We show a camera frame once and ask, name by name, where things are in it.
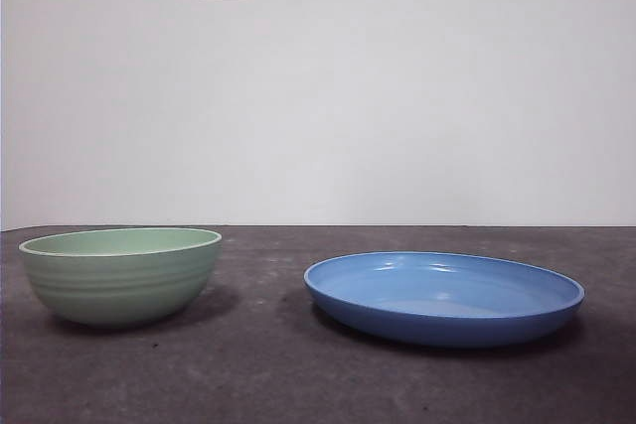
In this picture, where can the blue round plate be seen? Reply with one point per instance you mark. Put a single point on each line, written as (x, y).
(442, 310)

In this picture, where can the green ribbed bowl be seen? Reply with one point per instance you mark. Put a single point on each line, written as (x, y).
(119, 290)

